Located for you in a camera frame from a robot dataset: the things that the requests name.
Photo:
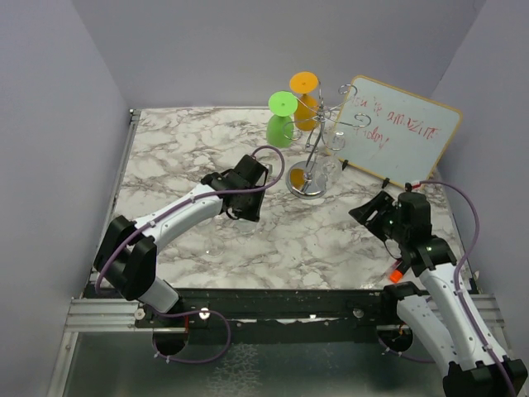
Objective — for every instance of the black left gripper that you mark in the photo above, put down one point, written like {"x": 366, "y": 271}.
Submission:
{"x": 254, "y": 214}

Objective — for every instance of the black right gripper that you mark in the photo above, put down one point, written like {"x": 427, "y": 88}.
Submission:
{"x": 383, "y": 203}

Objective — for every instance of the clear wine glass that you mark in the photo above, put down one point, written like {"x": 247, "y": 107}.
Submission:
{"x": 329, "y": 167}
{"x": 213, "y": 245}

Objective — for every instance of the green plastic wine glass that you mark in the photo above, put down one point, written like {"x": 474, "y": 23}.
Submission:
{"x": 279, "y": 132}

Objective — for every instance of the orange plastic wine glass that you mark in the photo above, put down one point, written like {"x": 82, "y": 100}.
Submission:
{"x": 302, "y": 84}

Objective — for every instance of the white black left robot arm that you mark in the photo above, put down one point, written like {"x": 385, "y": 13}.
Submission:
{"x": 127, "y": 257}

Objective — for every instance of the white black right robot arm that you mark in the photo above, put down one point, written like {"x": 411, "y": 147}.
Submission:
{"x": 470, "y": 359}

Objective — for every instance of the chrome wine glass rack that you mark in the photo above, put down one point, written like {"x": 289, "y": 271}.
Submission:
{"x": 300, "y": 179}

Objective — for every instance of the red orange marker pen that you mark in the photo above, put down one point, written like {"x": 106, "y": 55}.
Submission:
{"x": 399, "y": 270}

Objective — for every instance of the yellow framed whiteboard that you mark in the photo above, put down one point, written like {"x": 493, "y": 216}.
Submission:
{"x": 391, "y": 133}

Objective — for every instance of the black front mounting bar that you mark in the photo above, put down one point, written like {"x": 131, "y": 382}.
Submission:
{"x": 259, "y": 316}

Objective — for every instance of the aluminium table edge rail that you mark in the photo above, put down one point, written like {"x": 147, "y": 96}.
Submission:
{"x": 135, "y": 115}

